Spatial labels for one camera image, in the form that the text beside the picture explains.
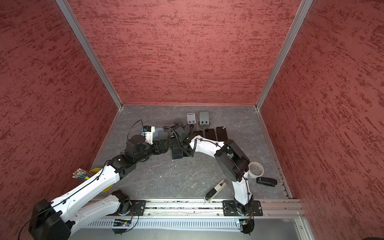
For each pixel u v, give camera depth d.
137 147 0.58
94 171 0.76
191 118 1.03
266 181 0.81
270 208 0.76
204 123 1.03
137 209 0.75
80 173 0.69
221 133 1.05
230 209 0.74
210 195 0.74
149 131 0.69
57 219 0.38
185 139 0.71
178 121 1.03
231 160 0.53
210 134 1.04
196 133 1.09
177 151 0.92
